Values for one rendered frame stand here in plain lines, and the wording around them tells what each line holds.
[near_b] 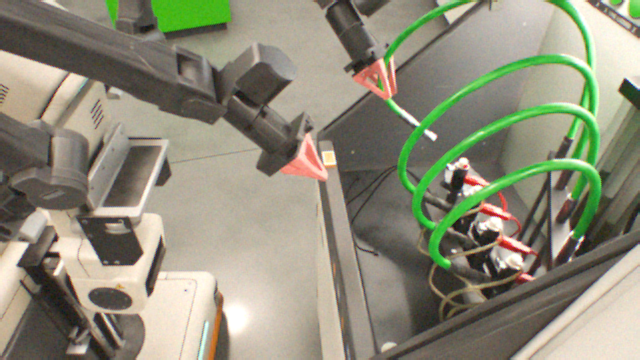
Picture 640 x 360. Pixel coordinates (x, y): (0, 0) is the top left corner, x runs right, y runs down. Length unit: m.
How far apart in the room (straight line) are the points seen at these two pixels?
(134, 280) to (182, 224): 1.21
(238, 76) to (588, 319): 0.54
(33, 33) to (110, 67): 0.08
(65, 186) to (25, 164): 0.06
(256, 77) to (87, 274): 0.73
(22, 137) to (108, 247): 0.39
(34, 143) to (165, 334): 1.07
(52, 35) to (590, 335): 0.70
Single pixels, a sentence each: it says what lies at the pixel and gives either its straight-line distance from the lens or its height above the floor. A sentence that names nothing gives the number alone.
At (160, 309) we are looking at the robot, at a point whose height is 0.28.
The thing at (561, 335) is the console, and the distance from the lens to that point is 0.71.
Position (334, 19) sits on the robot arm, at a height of 1.33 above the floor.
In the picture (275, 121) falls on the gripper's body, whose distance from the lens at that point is 0.64.
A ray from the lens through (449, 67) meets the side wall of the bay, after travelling 1.16.
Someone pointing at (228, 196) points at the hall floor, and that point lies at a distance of 2.43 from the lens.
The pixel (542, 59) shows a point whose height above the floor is 1.37.
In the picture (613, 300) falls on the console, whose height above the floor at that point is 1.21.
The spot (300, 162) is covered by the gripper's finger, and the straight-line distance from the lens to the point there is 0.65.
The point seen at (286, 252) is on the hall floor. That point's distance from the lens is 2.13.
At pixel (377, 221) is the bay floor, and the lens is 1.15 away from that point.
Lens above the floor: 1.68
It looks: 43 degrees down
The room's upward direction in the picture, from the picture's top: straight up
